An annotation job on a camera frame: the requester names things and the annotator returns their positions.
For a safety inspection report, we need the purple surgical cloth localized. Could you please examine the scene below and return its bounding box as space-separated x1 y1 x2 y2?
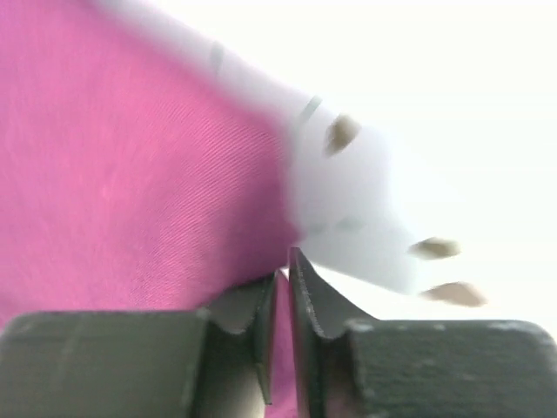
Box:
1 1 298 417

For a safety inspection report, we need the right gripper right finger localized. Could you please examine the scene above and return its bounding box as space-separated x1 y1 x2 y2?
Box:
289 248 556 418

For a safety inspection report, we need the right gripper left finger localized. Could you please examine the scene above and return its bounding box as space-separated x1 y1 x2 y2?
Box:
1 275 276 418

